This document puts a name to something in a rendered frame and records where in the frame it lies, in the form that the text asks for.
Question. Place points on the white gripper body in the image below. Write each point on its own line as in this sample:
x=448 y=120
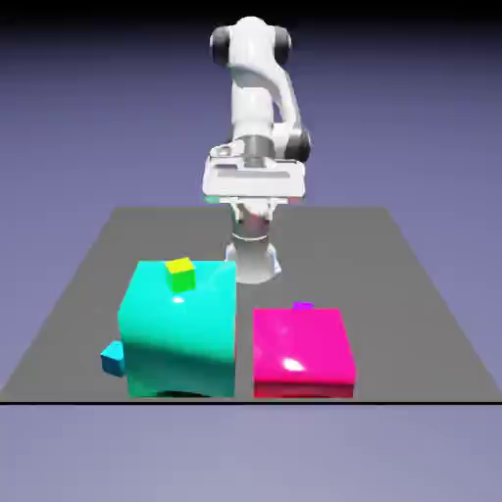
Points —
x=254 y=179

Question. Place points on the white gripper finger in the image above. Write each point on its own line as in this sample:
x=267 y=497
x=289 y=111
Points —
x=238 y=208
x=268 y=208

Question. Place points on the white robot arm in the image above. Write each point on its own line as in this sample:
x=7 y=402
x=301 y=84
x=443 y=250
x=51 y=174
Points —
x=251 y=98

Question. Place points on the small yellow-green cube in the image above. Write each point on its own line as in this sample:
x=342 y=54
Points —
x=181 y=275

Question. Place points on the small purple cube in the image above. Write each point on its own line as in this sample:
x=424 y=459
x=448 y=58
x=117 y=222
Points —
x=302 y=305

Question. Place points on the small blue cube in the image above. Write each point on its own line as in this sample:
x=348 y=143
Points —
x=113 y=360

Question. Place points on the large cyan box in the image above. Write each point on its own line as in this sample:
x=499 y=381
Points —
x=180 y=333

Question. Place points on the large pink box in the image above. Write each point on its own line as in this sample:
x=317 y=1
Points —
x=302 y=349

